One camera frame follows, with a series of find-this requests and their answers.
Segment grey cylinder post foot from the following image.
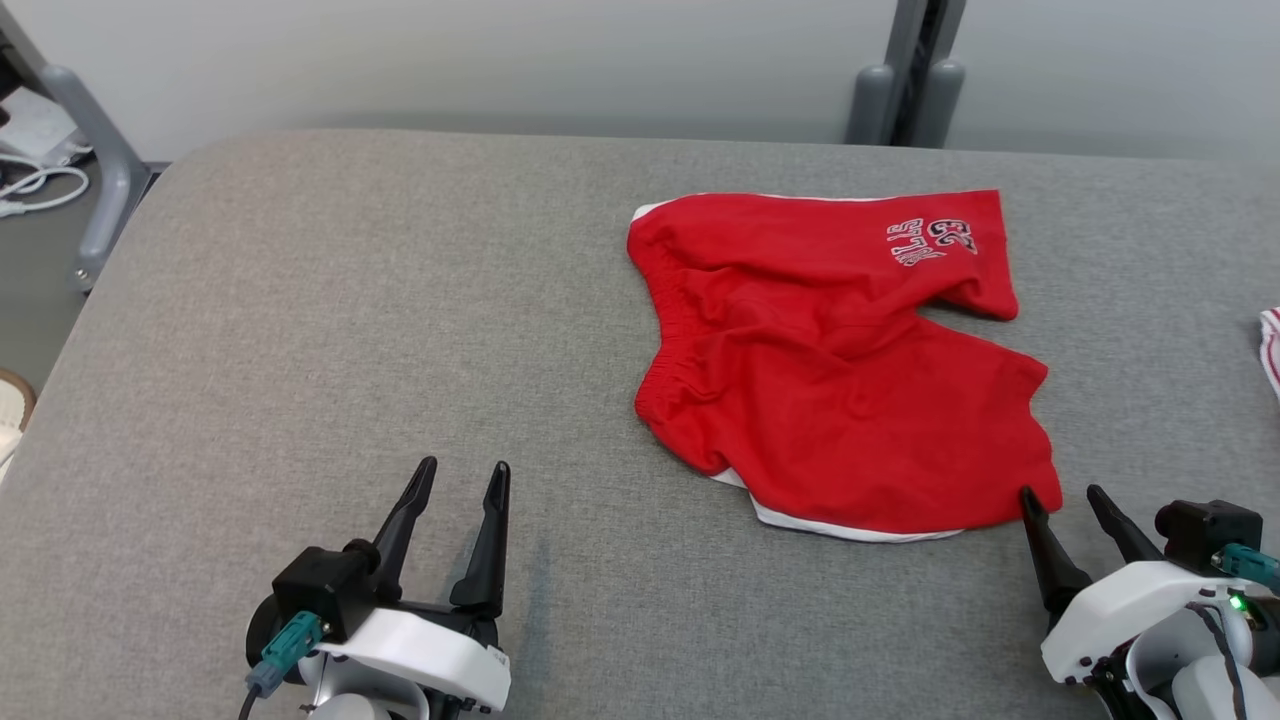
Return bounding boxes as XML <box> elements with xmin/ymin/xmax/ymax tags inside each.
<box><xmin>848</xmin><ymin>65</ymin><xmax>896</xmax><ymax>146</ymax></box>
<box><xmin>915</xmin><ymin>58</ymin><xmax>966</xmax><ymax>149</ymax></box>

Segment red Bulls jersey white sleeves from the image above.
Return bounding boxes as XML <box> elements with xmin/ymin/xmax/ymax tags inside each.
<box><xmin>1258</xmin><ymin>307</ymin><xmax>1280</xmax><ymax>401</ymax></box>

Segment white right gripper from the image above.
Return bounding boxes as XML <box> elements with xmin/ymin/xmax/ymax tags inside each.
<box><xmin>1020</xmin><ymin>485</ymin><xmax>1256</xmax><ymax>686</ymax></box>

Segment teal plug left camera cable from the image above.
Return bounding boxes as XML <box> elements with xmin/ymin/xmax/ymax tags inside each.
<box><xmin>237</xmin><ymin>612</ymin><xmax>326</xmax><ymax>720</ymax></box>

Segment teal plug camera cable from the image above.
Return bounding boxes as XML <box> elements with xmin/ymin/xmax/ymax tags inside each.
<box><xmin>237</xmin><ymin>612</ymin><xmax>326</xmax><ymax>720</ymax></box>
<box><xmin>1212</xmin><ymin>543</ymin><xmax>1280</xmax><ymax>593</ymax></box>

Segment grey metal frame leg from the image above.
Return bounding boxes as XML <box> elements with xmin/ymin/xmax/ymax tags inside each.
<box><xmin>0</xmin><ymin>0</ymin><xmax>151</xmax><ymax>293</ymax></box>

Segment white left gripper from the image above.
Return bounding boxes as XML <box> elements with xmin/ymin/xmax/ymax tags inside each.
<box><xmin>320</xmin><ymin>457</ymin><xmax>513</xmax><ymax>713</ymax></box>

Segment teal plug right camera cable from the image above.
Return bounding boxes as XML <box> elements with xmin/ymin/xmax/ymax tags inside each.
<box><xmin>1212</xmin><ymin>543</ymin><xmax>1280</xmax><ymax>593</ymax></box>

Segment grey partition post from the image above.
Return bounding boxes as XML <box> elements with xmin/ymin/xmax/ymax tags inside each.
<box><xmin>885</xmin><ymin>0</ymin><xmax>966</xmax><ymax>149</ymax></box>

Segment red shorts white trim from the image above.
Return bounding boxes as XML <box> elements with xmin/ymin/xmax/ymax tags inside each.
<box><xmin>627</xmin><ymin>188</ymin><xmax>1063</xmax><ymax>544</ymax></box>

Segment beige basket brown rim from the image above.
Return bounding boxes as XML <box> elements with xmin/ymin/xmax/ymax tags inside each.
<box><xmin>0</xmin><ymin>368</ymin><xmax>38</xmax><ymax>481</ymax></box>

